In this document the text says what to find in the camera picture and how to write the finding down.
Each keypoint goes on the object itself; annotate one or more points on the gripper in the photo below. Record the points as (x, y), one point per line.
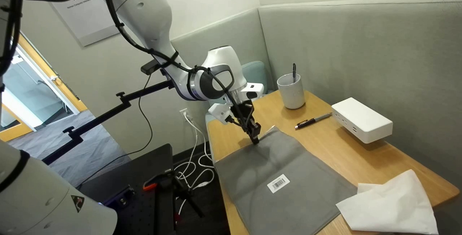
(242, 111)

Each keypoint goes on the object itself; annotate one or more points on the grey cloth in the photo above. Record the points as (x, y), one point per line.
(274, 162)

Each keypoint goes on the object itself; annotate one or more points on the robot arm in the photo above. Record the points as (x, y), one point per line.
(144, 7)

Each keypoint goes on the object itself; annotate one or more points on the teal chair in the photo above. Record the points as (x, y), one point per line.
(257, 74)

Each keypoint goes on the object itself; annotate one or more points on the white cup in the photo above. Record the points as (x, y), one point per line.
(291, 94)

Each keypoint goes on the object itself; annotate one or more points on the dark pen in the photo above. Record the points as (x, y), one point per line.
(294, 70)

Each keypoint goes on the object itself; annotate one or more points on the black and silver pen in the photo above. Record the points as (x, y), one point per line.
(313, 120)

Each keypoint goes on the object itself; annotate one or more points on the orange and black clamp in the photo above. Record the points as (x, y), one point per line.
(158, 181)

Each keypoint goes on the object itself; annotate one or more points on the white power box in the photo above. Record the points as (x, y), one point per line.
(361, 119)

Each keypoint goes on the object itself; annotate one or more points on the white paper tissue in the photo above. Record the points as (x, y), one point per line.
(393, 206)

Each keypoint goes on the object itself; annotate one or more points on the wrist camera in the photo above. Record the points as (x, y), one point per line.
(218, 111)

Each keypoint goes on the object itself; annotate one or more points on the wall socket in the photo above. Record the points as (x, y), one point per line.
(183, 112)

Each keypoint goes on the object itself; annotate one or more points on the camera on mount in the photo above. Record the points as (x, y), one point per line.
(108, 114)

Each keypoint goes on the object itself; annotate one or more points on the wall poster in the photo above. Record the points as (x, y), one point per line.
(86, 18)

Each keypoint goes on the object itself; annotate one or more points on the glass door with wooden frame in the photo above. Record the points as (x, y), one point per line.
(39, 94)

